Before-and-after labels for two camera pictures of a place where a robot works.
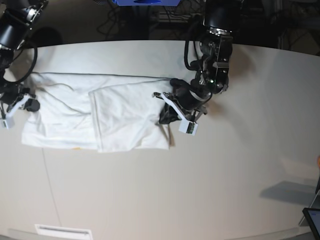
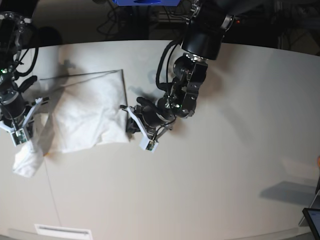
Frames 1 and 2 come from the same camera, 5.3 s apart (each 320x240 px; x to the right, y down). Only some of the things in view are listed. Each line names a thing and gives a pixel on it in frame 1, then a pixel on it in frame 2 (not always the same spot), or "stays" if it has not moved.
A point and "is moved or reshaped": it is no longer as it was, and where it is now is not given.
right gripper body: x=189 y=96 → x=154 y=118
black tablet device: x=313 y=215 stays
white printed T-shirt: x=106 y=112 is moved or reshaped
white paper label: x=63 y=232 stays
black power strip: x=165 y=17 stays
